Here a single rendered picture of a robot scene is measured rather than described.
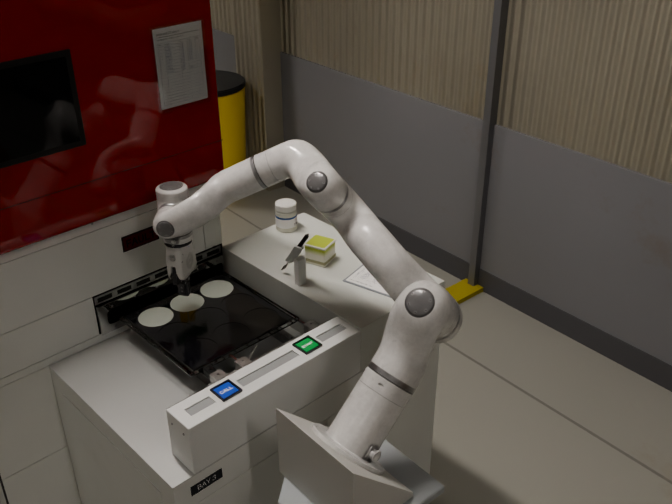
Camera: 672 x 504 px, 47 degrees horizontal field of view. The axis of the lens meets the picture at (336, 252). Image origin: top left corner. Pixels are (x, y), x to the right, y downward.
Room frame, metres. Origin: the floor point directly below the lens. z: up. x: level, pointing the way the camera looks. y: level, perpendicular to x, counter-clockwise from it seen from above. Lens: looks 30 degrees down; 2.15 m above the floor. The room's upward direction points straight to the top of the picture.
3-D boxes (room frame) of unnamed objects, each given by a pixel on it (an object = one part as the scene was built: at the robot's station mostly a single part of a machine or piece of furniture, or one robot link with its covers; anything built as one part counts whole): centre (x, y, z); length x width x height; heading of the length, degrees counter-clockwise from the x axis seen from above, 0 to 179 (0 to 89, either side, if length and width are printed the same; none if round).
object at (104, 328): (1.97, 0.52, 0.89); 0.44 x 0.02 x 0.10; 133
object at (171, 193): (1.84, 0.43, 1.24); 0.09 x 0.08 x 0.13; 179
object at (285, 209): (2.25, 0.16, 1.01); 0.07 x 0.07 x 0.10
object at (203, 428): (1.52, 0.17, 0.89); 0.55 x 0.09 x 0.14; 133
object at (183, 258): (1.84, 0.43, 1.10); 0.10 x 0.07 x 0.11; 167
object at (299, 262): (1.92, 0.12, 1.03); 0.06 x 0.04 x 0.13; 43
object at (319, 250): (2.04, 0.05, 1.00); 0.07 x 0.07 x 0.07; 62
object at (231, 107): (4.61, 0.79, 0.37); 0.48 x 0.47 x 0.75; 40
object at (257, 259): (2.02, 0.02, 0.89); 0.62 x 0.35 x 0.14; 43
